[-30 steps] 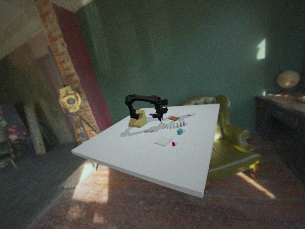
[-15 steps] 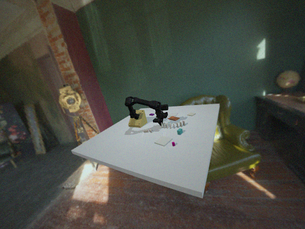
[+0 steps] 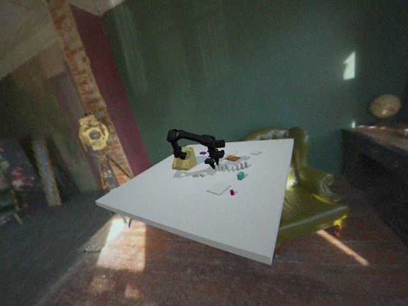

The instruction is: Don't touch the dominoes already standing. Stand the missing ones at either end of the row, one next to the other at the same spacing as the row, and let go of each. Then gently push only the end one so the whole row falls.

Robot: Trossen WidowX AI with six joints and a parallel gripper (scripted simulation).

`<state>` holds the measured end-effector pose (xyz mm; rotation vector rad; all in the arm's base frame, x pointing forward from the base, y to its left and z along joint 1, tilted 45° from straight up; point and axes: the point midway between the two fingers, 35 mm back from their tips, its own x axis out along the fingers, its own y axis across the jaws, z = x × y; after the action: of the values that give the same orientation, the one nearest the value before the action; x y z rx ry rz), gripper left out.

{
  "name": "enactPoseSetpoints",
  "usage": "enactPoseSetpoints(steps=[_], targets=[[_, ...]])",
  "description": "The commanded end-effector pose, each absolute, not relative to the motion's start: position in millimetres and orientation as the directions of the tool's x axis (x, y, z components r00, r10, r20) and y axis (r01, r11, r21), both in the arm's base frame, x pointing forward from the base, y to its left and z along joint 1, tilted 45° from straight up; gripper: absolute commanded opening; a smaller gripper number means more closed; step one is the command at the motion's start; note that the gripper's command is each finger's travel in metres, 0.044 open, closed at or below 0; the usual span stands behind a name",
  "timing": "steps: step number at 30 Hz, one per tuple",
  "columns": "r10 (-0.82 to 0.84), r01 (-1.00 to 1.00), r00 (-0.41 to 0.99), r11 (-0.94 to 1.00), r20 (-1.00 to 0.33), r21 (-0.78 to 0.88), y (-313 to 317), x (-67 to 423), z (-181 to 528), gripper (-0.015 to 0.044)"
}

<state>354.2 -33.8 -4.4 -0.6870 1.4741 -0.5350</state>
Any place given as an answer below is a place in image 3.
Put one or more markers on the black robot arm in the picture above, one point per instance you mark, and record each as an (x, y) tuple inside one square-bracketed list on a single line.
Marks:
[(202, 139)]

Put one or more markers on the teal cube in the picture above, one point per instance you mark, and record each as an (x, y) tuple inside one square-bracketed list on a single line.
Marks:
[(240, 175)]

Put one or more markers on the orange flat slab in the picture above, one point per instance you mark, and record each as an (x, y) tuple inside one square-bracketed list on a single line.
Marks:
[(232, 158)]

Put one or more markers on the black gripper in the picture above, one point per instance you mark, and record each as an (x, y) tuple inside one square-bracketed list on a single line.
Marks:
[(212, 159)]

